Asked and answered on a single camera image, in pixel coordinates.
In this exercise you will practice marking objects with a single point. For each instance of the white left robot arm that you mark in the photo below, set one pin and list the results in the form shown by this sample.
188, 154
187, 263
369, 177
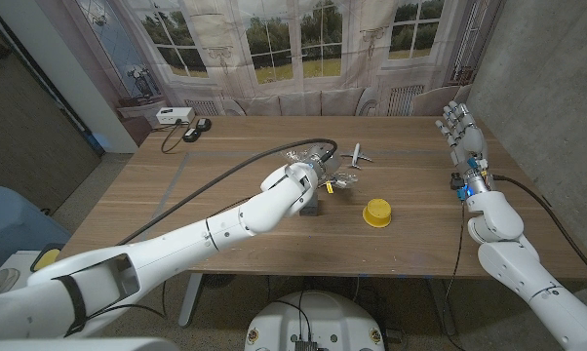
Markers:
186, 244

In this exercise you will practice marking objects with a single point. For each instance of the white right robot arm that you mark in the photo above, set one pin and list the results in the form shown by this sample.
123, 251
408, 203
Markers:
522, 263

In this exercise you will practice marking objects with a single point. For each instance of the white power box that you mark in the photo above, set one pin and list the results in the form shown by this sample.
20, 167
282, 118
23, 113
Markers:
174, 115

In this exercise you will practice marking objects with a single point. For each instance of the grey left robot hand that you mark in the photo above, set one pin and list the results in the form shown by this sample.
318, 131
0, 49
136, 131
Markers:
323, 163

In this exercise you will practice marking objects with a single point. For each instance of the yellow and black pad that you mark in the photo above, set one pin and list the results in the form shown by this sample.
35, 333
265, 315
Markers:
47, 257

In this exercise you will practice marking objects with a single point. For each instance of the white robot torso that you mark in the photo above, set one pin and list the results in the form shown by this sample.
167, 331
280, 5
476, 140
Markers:
323, 317

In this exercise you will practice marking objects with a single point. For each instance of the dark grey block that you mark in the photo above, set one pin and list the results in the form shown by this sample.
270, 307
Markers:
310, 210

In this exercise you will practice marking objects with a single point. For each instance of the grey table leg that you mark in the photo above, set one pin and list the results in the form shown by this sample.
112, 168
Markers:
437, 307
190, 300

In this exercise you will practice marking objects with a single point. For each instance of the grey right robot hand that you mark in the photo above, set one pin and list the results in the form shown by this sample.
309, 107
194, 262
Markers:
466, 141

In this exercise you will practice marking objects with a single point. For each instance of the blue upholstered seat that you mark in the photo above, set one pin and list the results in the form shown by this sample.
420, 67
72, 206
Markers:
11, 224

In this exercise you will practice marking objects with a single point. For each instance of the white toy airplane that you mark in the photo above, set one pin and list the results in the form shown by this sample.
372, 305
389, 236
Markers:
356, 155

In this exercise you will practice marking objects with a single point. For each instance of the yellow plastic cup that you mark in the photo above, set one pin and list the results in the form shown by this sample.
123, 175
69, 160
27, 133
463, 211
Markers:
377, 212

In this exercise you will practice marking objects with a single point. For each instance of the black power adapter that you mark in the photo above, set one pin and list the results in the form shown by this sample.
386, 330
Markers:
191, 135
204, 124

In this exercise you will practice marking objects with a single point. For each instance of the printed window backdrop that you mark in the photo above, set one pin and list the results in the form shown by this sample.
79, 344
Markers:
293, 58

